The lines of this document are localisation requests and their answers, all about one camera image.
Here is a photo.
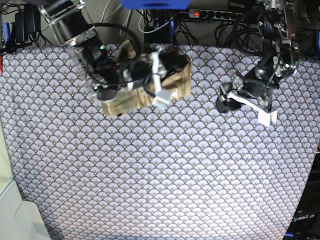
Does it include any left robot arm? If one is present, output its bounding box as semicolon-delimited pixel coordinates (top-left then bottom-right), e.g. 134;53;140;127
215;0;300;127

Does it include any patterned blue tablecloth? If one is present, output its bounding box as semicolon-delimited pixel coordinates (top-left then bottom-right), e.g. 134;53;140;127
0;45;320;240

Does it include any black box under table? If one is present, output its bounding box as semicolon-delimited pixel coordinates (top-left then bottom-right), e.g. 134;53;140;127
144;25;171;44

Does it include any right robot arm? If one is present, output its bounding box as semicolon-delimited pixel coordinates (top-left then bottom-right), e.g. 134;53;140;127
37;0;172;109

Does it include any black power strip red switch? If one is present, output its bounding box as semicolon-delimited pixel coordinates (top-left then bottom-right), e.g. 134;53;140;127
188;9;243;21

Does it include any black power adapter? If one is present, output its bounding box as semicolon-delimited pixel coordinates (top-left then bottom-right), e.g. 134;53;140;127
14;4;41;44

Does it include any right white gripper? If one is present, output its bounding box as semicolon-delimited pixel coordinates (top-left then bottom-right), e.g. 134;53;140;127
122;48;176;110

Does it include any black OpenArm case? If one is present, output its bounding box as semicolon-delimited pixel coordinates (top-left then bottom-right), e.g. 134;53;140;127
284;153;320;240

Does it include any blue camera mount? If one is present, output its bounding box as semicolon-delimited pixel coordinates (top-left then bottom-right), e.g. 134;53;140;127
121;0;191;10

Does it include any white plastic bin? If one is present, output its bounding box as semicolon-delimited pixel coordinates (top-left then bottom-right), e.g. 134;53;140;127
0;129;50;240

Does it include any camouflage T-shirt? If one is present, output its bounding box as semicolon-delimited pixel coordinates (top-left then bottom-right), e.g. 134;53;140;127
96;40;192;116

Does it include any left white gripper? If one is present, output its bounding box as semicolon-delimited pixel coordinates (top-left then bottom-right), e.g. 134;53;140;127
216;77;278;127

